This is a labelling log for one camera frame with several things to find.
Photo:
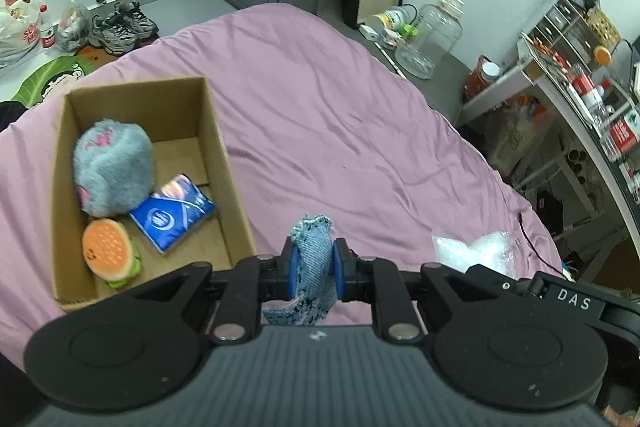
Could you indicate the pink bed sheet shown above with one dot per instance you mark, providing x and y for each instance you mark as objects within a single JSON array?
[{"x": 325, "y": 107}]

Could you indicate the clear water bottle red label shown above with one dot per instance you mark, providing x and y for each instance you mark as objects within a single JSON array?
[{"x": 625, "y": 132}]

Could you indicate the white desk with black top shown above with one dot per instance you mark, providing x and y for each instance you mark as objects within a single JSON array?
[{"x": 575, "y": 107}]

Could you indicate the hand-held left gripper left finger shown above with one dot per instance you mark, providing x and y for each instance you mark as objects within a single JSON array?
[{"x": 290, "y": 269}]

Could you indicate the burger plush toy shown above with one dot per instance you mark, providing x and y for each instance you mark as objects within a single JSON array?
[{"x": 107, "y": 252}]

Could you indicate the wicker basket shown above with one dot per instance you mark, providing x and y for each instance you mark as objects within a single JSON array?
[{"x": 602, "y": 27}]

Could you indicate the blue tissue pack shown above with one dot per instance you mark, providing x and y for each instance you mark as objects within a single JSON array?
[{"x": 172, "y": 214}]

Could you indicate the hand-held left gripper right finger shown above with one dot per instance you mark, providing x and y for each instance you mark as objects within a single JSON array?
[{"x": 341, "y": 272}]

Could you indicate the grey plush toy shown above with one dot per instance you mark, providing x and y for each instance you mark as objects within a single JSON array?
[{"x": 112, "y": 167}]

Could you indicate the small bottle red label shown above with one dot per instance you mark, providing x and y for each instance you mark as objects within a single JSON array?
[{"x": 47, "y": 32}]

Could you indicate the white charger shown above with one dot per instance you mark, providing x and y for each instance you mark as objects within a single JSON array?
[{"x": 370, "y": 32}]

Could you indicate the grey sneaker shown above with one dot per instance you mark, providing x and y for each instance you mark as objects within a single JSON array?
[
  {"x": 112, "y": 37},
  {"x": 137, "y": 19}
]

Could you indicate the white plastic shopping bag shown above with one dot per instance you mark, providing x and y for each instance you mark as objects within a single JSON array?
[{"x": 17, "y": 32}]

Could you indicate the blue denim cloth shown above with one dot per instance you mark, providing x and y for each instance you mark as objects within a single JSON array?
[{"x": 315, "y": 257}]

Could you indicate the green cartoon rug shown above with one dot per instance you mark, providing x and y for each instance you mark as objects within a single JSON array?
[{"x": 50, "y": 79}]

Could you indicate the large clear jug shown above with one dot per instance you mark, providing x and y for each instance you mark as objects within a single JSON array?
[{"x": 430, "y": 42}]

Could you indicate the clear bag of rubbish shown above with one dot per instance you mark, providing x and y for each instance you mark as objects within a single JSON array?
[{"x": 74, "y": 27}]

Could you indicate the clear plastic bag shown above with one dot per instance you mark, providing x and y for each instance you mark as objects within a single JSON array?
[{"x": 470, "y": 249}]

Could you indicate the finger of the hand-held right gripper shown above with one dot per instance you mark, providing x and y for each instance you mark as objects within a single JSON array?
[{"x": 505, "y": 279}]

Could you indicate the yellow-lid jar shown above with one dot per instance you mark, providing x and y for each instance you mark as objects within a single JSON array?
[{"x": 392, "y": 19}]

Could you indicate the red jar white lid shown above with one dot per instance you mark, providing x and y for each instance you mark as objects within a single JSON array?
[{"x": 482, "y": 77}]

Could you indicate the grey drawer organizer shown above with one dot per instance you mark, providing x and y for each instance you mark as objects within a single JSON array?
[{"x": 555, "y": 29}]

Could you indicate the beige tote bag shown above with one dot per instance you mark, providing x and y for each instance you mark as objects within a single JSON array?
[{"x": 520, "y": 139}]

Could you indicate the brown cardboard box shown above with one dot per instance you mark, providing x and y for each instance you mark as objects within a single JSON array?
[{"x": 220, "y": 167}]

